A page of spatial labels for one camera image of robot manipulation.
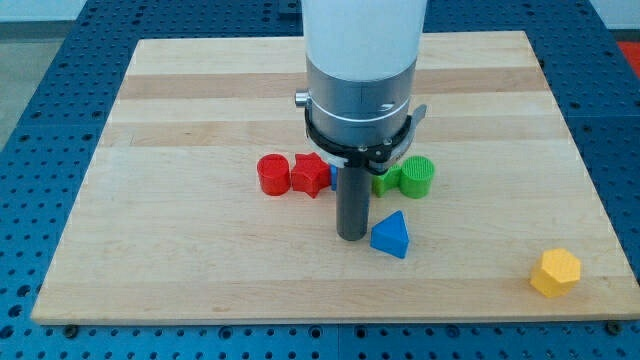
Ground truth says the blue triangle block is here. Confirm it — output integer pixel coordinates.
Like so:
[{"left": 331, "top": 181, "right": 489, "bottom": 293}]
[{"left": 370, "top": 210, "right": 410, "bottom": 259}]

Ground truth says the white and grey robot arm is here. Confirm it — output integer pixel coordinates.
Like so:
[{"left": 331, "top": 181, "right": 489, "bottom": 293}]
[{"left": 296, "top": 0, "right": 428, "bottom": 174}]

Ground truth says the yellow hexagon block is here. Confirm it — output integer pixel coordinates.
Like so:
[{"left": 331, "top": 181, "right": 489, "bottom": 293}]
[{"left": 529, "top": 248, "right": 582, "bottom": 298}]

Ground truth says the red star block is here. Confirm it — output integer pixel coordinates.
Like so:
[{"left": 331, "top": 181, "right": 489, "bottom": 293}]
[{"left": 291, "top": 153, "right": 331, "bottom": 198}]

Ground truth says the blue block behind tool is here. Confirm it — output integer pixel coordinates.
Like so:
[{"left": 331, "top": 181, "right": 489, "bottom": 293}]
[{"left": 330, "top": 165, "right": 338, "bottom": 191}]

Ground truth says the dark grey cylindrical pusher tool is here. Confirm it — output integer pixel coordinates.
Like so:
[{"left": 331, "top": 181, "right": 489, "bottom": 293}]
[{"left": 336, "top": 167, "right": 371, "bottom": 241}]

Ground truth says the red cylinder block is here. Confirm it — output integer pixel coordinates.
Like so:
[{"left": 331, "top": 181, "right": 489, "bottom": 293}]
[{"left": 256, "top": 154, "right": 291, "bottom": 196}]

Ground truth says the green star block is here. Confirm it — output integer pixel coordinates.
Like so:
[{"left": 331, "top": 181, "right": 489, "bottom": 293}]
[{"left": 372, "top": 164, "right": 401, "bottom": 197}]

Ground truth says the green cylinder block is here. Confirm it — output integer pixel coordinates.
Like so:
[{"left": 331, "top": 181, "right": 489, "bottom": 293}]
[{"left": 399, "top": 156, "right": 435, "bottom": 199}]

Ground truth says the light wooden board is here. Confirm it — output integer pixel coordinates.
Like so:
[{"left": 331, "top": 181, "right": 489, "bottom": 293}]
[{"left": 31, "top": 31, "right": 639, "bottom": 325}]

